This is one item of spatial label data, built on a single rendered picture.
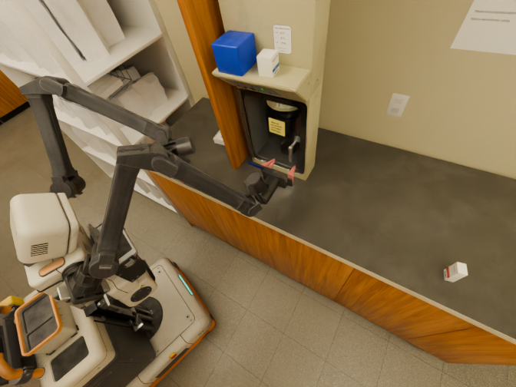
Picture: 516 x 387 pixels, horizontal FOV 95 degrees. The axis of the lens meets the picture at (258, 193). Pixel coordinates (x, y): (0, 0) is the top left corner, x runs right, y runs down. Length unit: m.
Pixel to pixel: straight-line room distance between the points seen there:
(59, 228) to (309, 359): 1.59
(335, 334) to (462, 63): 1.63
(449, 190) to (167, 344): 1.75
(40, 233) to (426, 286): 1.29
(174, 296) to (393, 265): 1.36
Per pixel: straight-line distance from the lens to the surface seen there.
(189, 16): 0.93
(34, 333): 1.47
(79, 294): 0.98
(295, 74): 0.83
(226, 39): 0.88
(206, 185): 0.78
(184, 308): 1.80
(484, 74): 1.28
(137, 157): 0.70
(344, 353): 1.94
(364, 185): 1.25
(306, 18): 0.81
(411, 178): 1.35
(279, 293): 1.96
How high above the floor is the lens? 1.91
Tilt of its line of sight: 54 degrees down
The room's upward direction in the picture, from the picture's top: 13 degrees counter-clockwise
